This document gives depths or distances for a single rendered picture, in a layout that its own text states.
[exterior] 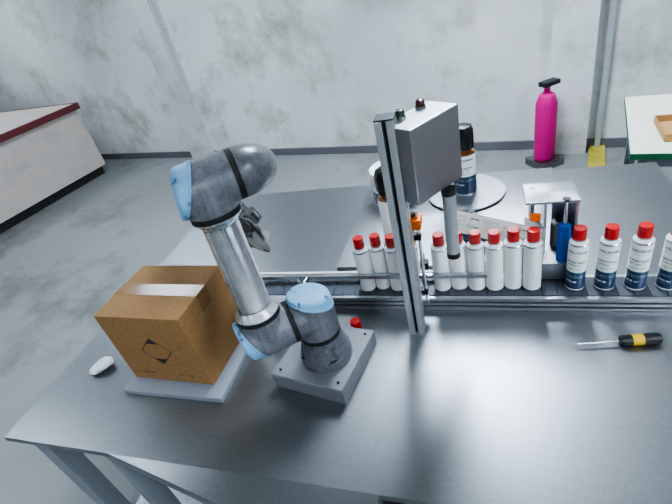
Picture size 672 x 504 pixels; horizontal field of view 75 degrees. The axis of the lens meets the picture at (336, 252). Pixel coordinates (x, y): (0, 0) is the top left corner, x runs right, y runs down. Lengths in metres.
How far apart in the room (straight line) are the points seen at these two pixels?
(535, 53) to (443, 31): 0.77
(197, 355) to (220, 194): 0.54
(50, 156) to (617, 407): 6.36
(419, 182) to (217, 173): 0.45
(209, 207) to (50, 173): 5.75
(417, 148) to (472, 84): 3.31
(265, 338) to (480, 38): 3.49
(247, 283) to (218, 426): 0.46
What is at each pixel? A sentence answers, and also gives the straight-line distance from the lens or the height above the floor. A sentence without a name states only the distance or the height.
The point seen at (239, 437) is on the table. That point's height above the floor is 0.83.
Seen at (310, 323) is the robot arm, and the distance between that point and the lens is 1.15.
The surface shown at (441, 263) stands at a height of 0.99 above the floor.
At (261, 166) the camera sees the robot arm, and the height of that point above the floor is 1.48.
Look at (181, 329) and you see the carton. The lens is 1.28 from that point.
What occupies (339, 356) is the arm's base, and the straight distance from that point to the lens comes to 1.24.
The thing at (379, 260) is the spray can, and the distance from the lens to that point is 1.40.
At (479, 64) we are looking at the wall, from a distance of 4.26.
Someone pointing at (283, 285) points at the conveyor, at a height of 0.88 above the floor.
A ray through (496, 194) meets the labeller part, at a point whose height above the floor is 0.89.
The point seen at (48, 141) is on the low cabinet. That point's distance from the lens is 6.69.
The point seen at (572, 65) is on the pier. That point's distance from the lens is 4.07.
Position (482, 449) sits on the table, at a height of 0.83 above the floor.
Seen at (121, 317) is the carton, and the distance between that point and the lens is 1.39.
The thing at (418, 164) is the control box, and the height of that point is 1.39.
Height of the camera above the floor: 1.82
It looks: 33 degrees down
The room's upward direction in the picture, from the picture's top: 15 degrees counter-clockwise
